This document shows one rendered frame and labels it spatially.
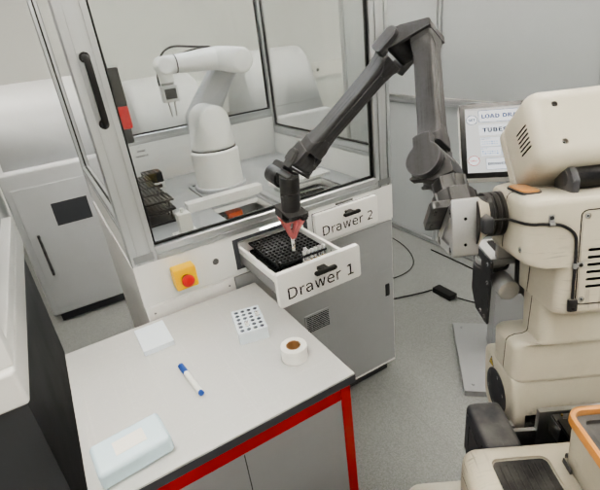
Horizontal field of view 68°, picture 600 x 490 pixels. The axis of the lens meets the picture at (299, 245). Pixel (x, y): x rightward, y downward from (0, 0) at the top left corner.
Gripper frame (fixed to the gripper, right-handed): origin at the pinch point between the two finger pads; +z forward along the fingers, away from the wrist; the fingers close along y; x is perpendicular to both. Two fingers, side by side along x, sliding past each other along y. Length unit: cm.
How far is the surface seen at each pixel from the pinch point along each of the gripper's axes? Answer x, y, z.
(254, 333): 21.5, -14.9, 17.6
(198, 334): 34.0, -1.9, 21.9
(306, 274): 2.1, -11.5, 6.8
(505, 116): -98, 7, -17
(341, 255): -10.5, -10.9, 5.0
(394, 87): -165, 151, 6
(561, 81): -168, 32, -16
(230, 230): 12.5, 20.3, 4.0
